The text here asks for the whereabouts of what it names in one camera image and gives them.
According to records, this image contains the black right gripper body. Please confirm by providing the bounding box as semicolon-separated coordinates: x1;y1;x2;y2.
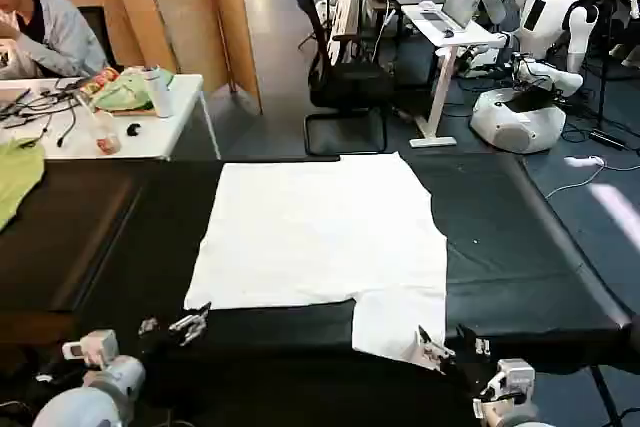
441;323;502;394

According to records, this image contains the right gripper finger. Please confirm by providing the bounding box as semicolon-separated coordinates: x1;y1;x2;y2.
414;346;447;374
415;324;456;360

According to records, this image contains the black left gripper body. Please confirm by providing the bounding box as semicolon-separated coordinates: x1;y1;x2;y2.
118;318;181;366

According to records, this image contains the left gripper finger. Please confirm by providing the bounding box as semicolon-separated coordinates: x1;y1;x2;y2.
178;317;210;347
169;301;213;334

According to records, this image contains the white shirt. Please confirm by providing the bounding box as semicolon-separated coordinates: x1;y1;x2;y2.
183;150;449;373

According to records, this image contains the clear plastic cup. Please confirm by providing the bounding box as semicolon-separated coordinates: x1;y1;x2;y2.
88;110;123;154

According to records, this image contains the green cloth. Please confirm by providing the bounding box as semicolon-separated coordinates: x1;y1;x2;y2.
0;138;47;234

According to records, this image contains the white tumbler cup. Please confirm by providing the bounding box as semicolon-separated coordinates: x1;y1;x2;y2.
143;65;175;120

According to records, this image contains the white power strip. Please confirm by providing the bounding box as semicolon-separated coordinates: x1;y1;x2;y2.
563;155;607;169

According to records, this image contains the pale green bag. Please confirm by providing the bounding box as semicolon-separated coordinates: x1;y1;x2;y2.
93;68;155;112

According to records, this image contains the white robot with round base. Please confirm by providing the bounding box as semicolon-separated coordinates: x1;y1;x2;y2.
468;52;585;154

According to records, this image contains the colourful snack bag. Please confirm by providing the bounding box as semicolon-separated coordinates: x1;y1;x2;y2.
76;68;122;100

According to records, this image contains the black mesh office chair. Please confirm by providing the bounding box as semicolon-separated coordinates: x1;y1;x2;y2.
294;0;396;155

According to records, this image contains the white standing desk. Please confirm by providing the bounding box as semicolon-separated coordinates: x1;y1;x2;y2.
401;1;510;149

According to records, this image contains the wooden folding screen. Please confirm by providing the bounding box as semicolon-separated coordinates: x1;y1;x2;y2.
9;0;264;115

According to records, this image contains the person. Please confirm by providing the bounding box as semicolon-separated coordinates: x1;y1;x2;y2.
0;0;110;80

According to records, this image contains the black stand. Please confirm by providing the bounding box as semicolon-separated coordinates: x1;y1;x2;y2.
588;0;628;151

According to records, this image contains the white rack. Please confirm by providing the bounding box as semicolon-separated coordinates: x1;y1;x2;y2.
327;0;399;66

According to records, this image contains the white humanoid robot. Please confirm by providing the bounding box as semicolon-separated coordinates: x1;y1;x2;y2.
513;0;601;74

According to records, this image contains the white floor cable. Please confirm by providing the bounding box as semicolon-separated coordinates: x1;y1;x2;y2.
543;162;607;200

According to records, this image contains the black cable with plug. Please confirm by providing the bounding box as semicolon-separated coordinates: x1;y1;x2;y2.
55;96;84;149

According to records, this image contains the black cable bundle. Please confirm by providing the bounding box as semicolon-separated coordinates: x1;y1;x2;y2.
0;76;91;149

